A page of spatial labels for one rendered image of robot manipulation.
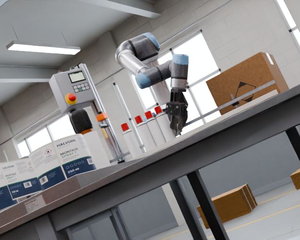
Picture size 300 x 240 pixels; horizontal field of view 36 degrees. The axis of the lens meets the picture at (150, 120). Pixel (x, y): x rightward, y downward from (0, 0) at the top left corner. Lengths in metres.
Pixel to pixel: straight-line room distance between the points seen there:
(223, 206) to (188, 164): 4.94
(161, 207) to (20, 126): 3.59
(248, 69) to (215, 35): 5.55
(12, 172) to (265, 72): 1.18
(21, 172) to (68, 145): 0.36
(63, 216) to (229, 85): 1.12
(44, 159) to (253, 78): 1.06
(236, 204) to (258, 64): 4.07
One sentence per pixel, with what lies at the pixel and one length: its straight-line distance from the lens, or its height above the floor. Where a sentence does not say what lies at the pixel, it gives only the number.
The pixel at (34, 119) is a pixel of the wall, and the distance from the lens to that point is 9.86.
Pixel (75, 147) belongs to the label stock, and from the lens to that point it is 1.58.
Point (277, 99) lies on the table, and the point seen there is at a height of 0.82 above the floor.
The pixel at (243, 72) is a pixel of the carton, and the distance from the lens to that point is 2.20.
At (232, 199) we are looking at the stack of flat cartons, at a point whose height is 0.23.
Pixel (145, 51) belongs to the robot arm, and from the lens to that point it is 2.45.
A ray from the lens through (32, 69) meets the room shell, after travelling 8.82.
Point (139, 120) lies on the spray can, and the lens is 2.13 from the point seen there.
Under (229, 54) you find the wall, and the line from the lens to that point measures 7.62.
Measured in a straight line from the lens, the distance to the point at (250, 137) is 1.18.
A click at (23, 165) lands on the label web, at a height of 1.04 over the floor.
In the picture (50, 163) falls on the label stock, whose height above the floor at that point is 0.96.
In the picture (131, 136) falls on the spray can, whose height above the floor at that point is 1.01.
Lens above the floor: 0.74
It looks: 8 degrees up
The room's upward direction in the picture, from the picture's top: 24 degrees counter-clockwise
